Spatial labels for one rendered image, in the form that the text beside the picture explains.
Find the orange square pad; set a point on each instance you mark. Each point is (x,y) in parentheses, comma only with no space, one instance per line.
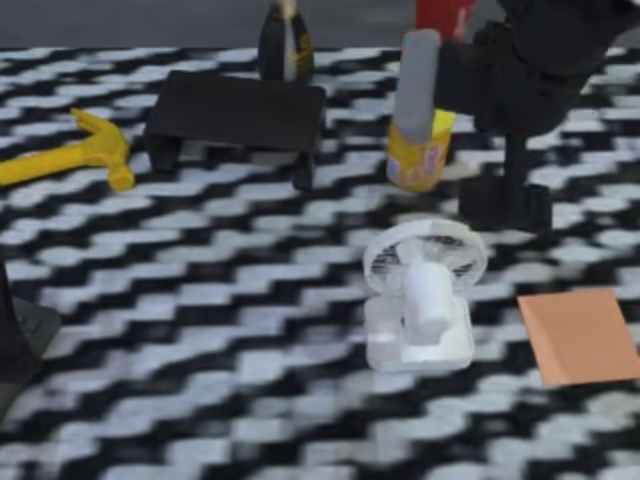
(575,335)

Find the white small desk fan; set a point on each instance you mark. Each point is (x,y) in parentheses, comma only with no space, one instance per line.
(425,305)

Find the yellow toy hammer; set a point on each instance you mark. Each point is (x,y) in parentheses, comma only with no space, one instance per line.
(95,150)

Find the yellow bottle with grey cap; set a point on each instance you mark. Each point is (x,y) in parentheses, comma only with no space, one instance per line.
(417,145)

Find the black upright post with base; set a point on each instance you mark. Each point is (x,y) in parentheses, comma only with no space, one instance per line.
(505,207)

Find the black bottle with yellow label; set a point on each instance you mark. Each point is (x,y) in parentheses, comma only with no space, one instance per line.
(280,50)

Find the red container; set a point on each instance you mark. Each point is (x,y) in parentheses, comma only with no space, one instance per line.
(440,15)

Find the black low table stand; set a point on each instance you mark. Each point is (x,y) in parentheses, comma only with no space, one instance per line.
(235,110)

